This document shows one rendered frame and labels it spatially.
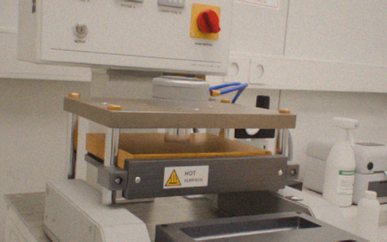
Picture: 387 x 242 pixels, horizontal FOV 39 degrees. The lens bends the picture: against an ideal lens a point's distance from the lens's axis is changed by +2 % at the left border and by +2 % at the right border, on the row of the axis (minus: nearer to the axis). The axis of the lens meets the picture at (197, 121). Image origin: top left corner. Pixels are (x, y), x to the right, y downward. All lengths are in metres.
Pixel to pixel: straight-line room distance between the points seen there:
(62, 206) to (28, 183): 0.57
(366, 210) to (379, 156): 0.33
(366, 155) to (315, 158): 0.18
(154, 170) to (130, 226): 0.08
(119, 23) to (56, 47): 0.10
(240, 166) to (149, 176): 0.13
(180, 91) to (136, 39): 0.18
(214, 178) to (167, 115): 0.10
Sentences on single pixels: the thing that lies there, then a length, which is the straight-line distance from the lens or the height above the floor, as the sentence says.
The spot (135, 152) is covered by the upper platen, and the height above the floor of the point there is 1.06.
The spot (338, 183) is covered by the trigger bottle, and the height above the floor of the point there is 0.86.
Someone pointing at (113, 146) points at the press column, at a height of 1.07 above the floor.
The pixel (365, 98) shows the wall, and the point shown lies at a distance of 2.06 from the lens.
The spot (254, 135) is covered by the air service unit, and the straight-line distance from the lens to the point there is 0.96.
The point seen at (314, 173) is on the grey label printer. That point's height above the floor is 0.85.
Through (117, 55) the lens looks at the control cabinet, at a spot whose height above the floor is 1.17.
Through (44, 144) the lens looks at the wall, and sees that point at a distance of 1.23.
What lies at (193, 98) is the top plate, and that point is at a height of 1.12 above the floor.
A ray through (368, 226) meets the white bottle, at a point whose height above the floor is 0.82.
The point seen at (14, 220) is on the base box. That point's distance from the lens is 0.90.
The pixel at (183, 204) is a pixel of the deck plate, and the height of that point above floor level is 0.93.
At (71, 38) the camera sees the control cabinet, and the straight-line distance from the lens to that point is 0.81.
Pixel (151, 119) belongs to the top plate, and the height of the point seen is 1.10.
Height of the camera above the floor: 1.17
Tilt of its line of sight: 6 degrees down
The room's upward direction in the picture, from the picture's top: 4 degrees clockwise
